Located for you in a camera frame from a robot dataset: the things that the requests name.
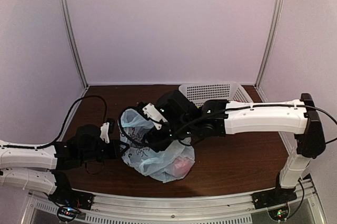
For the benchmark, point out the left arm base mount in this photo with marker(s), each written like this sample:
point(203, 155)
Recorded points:
point(70, 203)

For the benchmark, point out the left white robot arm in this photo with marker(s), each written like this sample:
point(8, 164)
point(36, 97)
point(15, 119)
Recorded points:
point(41, 167)

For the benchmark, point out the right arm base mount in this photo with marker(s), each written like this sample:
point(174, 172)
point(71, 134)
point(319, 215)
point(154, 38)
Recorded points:
point(276, 201)

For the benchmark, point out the aluminium front rail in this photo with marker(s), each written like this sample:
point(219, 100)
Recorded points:
point(237, 208)

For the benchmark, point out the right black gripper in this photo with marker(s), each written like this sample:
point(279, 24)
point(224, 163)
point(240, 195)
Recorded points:
point(160, 146)

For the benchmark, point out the light blue printed plastic bag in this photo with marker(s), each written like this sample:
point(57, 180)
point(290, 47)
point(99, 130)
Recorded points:
point(157, 165)

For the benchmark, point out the right aluminium corner post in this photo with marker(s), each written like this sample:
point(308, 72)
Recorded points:
point(277, 10)

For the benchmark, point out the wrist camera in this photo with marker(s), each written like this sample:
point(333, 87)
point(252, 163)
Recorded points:
point(107, 128)
point(152, 114)

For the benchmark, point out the left aluminium corner post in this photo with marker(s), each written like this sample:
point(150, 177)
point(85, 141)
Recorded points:
point(72, 43)

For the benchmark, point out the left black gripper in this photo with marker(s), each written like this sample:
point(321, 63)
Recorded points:
point(114, 150)

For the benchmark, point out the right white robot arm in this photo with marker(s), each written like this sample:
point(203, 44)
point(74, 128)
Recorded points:
point(221, 117)

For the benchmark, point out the aluminium corner post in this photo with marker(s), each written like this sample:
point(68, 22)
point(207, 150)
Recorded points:
point(277, 10)
point(72, 43)

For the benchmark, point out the red apple with stem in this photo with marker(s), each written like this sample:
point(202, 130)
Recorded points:
point(182, 166)

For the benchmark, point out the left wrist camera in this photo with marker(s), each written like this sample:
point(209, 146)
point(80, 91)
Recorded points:
point(107, 128)

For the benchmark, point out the white perforated plastic basket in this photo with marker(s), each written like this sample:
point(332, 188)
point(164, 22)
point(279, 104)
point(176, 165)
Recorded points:
point(199, 93)

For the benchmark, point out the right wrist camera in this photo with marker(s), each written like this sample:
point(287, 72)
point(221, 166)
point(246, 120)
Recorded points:
point(152, 114)

